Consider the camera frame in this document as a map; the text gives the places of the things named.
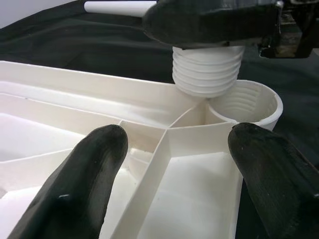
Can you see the white plastic table leg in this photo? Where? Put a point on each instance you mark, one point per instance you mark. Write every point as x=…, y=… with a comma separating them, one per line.
x=112, y=6
x=207, y=72

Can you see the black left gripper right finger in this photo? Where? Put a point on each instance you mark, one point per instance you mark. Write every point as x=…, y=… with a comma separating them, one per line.
x=279, y=189

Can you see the white plastic table top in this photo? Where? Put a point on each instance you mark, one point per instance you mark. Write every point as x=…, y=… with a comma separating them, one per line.
x=199, y=174

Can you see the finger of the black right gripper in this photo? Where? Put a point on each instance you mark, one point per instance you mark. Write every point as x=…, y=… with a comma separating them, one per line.
x=204, y=22

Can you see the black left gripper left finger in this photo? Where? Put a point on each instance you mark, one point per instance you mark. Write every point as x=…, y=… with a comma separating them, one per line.
x=74, y=194

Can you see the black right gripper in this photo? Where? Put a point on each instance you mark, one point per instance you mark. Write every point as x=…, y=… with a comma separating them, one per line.
x=296, y=27

